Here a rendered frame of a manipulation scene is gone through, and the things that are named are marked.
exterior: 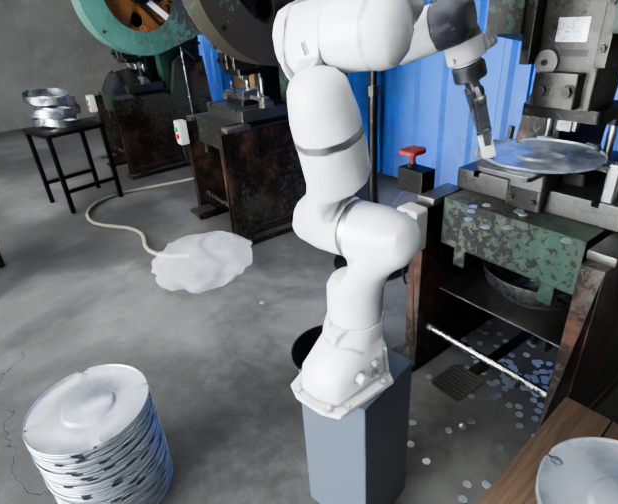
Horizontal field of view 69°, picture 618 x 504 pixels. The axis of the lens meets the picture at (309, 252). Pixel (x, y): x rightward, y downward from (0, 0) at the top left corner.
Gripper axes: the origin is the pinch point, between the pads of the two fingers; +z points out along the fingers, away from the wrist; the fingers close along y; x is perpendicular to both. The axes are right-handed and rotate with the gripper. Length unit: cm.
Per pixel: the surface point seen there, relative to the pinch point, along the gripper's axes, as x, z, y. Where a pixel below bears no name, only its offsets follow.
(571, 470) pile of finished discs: -8, 45, 58
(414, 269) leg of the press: -27.4, 34.2, -7.8
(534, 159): 9.3, 6.7, 3.0
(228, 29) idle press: -73, -53, -89
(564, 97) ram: 18.8, -4.6, 0.0
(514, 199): 3.6, 17.1, 0.0
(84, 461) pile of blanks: -107, 21, 55
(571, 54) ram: 23.1, -12.5, -4.6
